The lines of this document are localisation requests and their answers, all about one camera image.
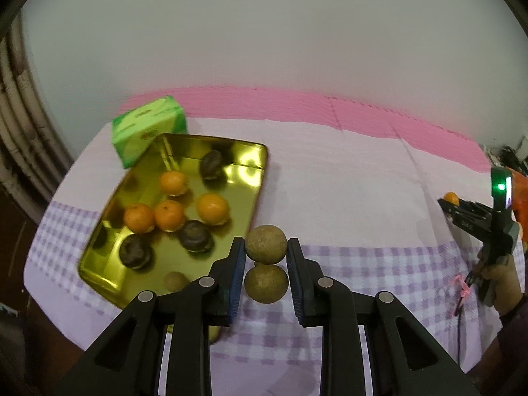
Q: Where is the orange tangerine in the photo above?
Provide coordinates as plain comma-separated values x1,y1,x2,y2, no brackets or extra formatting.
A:
159,171,189,197
196,193,230,226
123,203,156,234
154,199,186,232
443,191,460,207

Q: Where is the brown longan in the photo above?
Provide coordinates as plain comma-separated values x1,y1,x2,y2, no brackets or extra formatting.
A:
245,224,287,265
244,265,288,304
164,271,190,293

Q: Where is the dark purple passion fruit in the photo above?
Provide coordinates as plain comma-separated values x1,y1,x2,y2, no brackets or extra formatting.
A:
199,149,224,181
118,234,153,270
177,220,214,254

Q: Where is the gold metal tray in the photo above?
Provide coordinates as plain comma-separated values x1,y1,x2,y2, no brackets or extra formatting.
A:
77,132,270,344

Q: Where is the person right hand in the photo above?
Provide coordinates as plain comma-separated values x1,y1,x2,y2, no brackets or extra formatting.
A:
475,251,523,316

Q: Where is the pink purple checked tablecloth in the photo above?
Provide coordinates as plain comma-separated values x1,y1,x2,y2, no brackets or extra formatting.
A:
24,87,500,370

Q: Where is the beige patterned curtain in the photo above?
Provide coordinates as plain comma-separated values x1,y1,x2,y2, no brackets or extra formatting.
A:
1,15,73,223

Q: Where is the green tissue pack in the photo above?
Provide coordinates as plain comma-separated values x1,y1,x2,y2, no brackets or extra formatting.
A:
111,96,187,169

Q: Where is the pink cord on table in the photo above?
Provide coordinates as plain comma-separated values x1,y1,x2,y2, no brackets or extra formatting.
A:
448,273,474,316

